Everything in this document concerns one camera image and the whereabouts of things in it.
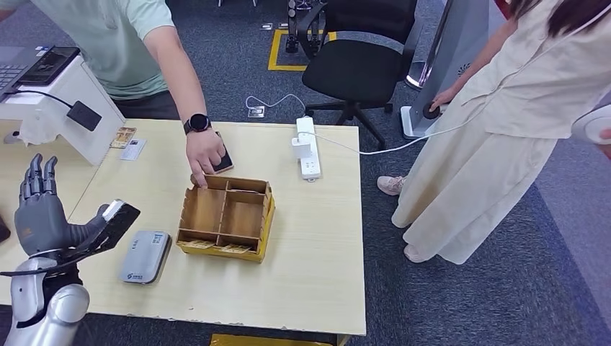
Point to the pink shoe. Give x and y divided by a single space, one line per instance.
415 254
391 186

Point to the black wristwatch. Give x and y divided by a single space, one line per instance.
197 123

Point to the grey round foot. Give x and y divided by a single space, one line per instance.
12 137

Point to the silver floor socket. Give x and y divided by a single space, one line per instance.
256 112

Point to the gold card stack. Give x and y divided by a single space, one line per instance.
123 137

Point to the person's left forearm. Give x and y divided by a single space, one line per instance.
186 90

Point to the yellow board under table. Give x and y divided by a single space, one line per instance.
267 341

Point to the black round controller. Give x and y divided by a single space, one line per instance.
430 113

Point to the wooden compartment box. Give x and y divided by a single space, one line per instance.
238 219

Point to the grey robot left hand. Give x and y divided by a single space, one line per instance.
40 224

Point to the person's left hand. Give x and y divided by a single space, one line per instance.
606 143
205 153

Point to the gold room key card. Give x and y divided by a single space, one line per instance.
235 249
198 244

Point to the grey kiosk stand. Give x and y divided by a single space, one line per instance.
453 48

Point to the person's right forearm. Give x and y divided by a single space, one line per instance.
484 55

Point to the grey card reader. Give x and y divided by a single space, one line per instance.
143 258

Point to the black robot legs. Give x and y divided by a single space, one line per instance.
292 28

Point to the yellow floor tape square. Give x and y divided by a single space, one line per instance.
276 52

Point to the person's right hand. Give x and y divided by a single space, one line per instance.
443 98

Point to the person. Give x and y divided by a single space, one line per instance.
477 191
105 38

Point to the black office chair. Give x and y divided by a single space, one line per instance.
355 71

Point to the black smartphone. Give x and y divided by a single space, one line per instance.
50 66

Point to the black adapter box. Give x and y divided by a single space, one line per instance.
84 116

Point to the white handheld controller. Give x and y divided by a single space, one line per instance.
589 124

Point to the white crumpled plastic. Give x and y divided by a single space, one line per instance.
39 133

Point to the grey laptop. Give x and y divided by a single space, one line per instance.
13 71

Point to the smartphone with pink rim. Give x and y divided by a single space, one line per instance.
227 162

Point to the white desk riser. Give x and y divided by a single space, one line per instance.
94 90

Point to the white ID card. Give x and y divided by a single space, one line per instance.
133 149

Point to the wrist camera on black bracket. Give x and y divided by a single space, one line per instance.
119 224

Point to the black device at desk edge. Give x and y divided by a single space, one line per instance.
4 229

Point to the white power strip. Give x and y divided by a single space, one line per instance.
309 167

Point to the white charger plug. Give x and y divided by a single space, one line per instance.
301 149

